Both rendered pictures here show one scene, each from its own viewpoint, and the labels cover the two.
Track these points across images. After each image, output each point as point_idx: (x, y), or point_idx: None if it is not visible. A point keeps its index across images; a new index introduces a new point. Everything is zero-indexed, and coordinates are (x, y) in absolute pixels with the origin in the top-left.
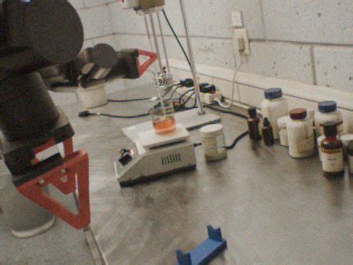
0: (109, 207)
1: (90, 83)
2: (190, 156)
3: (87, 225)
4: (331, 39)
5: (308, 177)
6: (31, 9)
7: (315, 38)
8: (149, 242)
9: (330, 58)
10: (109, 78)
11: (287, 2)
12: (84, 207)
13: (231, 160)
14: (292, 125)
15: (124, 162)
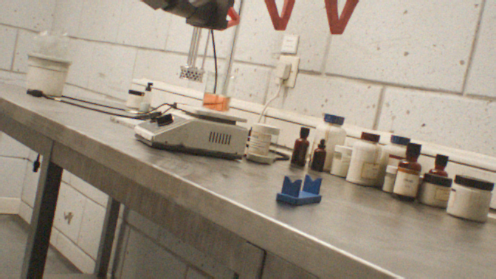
0: (150, 154)
1: (178, 8)
2: (240, 144)
3: (340, 34)
4: (412, 81)
5: (378, 195)
6: None
7: (393, 77)
8: (227, 181)
9: (404, 102)
10: (195, 15)
11: (370, 35)
12: (348, 15)
13: (280, 167)
14: (364, 145)
15: (164, 123)
